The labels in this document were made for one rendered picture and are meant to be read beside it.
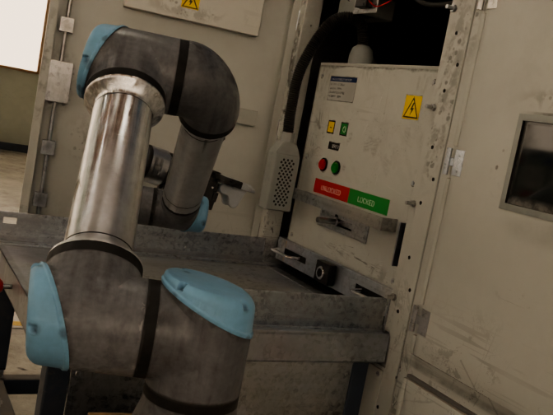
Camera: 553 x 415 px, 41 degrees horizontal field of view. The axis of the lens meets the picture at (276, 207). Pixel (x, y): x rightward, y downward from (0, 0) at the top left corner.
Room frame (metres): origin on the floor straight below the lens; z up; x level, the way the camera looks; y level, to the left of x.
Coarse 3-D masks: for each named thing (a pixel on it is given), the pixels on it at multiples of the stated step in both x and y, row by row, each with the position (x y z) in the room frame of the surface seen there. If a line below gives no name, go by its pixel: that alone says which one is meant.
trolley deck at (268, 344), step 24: (0, 264) 1.55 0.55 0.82; (24, 264) 1.48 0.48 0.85; (144, 264) 1.69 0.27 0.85; (168, 264) 1.74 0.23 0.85; (192, 264) 1.79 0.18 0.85; (216, 264) 1.84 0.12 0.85; (240, 264) 1.90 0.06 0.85; (24, 288) 1.31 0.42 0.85; (264, 288) 1.68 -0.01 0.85; (288, 288) 1.72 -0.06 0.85; (24, 312) 1.27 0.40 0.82; (264, 336) 1.33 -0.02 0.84; (288, 336) 1.35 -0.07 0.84; (312, 336) 1.37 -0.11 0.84; (336, 336) 1.40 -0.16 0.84; (360, 336) 1.43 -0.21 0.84; (384, 336) 1.46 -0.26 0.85; (264, 360) 1.33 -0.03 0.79; (288, 360) 1.35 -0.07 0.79; (312, 360) 1.38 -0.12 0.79; (336, 360) 1.41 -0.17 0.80; (360, 360) 1.43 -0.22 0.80
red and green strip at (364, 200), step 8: (320, 184) 1.87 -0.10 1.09; (328, 184) 1.84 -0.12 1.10; (336, 184) 1.81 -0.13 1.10; (320, 192) 1.86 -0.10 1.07; (328, 192) 1.83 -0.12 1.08; (336, 192) 1.80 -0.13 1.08; (344, 192) 1.77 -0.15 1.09; (352, 192) 1.74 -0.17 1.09; (360, 192) 1.71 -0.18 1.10; (344, 200) 1.77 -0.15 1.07; (352, 200) 1.74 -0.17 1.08; (360, 200) 1.71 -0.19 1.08; (368, 200) 1.68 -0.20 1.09; (376, 200) 1.66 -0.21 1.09; (384, 200) 1.63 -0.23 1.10; (368, 208) 1.68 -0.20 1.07; (376, 208) 1.65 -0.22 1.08; (384, 208) 1.63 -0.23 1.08
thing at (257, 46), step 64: (64, 0) 1.84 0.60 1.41; (128, 0) 1.87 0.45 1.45; (192, 0) 1.92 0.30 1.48; (256, 0) 1.98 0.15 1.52; (64, 64) 1.83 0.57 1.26; (256, 64) 2.02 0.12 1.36; (64, 128) 1.86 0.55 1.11; (256, 128) 2.03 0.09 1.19; (64, 192) 1.87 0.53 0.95; (256, 192) 2.04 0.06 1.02
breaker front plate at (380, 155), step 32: (320, 96) 1.94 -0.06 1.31; (384, 96) 1.70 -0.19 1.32; (320, 128) 1.92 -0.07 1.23; (352, 128) 1.79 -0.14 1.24; (384, 128) 1.68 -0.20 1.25; (416, 128) 1.58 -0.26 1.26; (352, 160) 1.77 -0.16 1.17; (384, 160) 1.66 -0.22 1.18; (416, 160) 1.56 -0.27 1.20; (384, 192) 1.64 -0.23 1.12; (320, 224) 1.84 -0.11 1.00; (352, 224) 1.72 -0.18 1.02; (352, 256) 1.70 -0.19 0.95; (384, 256) 1.60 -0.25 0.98
